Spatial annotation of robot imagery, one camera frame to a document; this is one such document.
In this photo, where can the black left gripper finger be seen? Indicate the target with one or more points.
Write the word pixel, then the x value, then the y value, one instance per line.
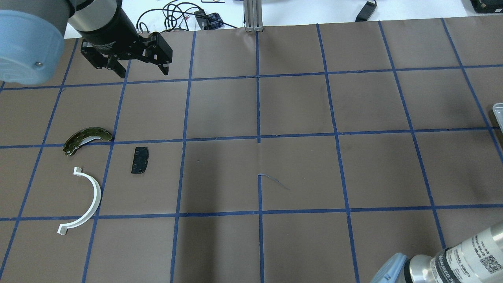
pixel 115 66
pixel 163 65

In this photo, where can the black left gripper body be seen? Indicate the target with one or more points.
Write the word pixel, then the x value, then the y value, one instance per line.
pixel 111 34

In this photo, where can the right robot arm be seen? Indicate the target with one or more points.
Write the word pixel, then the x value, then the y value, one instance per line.
pixel 478 259

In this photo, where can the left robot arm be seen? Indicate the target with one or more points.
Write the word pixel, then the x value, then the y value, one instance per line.
pixel 32 38

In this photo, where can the black power adapter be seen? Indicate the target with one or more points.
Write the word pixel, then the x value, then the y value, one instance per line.
pixel 366 11

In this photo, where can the black brake pad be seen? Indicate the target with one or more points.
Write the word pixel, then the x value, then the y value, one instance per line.
pixel 140 160

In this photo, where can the aluminium frame post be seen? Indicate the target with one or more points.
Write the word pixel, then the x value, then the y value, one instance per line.
pixel 253 21

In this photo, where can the olive brake shoe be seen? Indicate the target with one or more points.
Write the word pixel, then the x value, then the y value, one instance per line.
pixel 84 136

